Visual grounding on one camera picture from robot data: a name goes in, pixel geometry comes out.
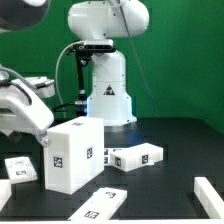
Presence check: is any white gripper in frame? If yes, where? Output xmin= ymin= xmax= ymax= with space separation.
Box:
xmin=0 ymin=87 xmax=54 ymax=147

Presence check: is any white cabinet body box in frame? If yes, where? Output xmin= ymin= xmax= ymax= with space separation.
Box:
xmin=44 ymin=117 xmax=104 ymax=195

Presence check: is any white cabinet door panel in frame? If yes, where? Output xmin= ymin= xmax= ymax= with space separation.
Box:
xmin=68 ymin=187 xmax=127 ymax=223
xmin=5 ymin=156 xmax=38 ymax=184

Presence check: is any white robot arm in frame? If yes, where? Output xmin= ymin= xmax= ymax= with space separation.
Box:
xmin=0 ymin=0 xmax=149 ymax=146

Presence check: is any white cabinet door panel front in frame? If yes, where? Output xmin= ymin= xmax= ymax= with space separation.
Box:
xmin=68 ymin=187 xmax=127 ymax=223

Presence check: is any white cabinet top block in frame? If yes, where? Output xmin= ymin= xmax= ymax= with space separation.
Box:
xmin=110 ymin=143 xmax=163 ymax=172

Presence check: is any white sheet with markers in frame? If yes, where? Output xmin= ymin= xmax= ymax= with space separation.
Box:
xmin=104 ymin=148 xmax=121 ymax=166

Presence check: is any black base cable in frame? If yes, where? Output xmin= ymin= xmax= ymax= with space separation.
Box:
xmin=51 ymin=101 xmax=88 ymax=116

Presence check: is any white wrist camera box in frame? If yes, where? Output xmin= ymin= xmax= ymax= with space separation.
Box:
xmin=25 ymin=76 xmax=55 ymax=98

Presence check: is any black camera on stand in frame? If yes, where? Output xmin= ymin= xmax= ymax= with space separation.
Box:
xmin=66 ymin=39 xmax=116 ymax=101

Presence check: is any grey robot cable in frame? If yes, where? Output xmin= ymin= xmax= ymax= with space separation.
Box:
xmin=118 ymin=0 xmax=159 ymax=118

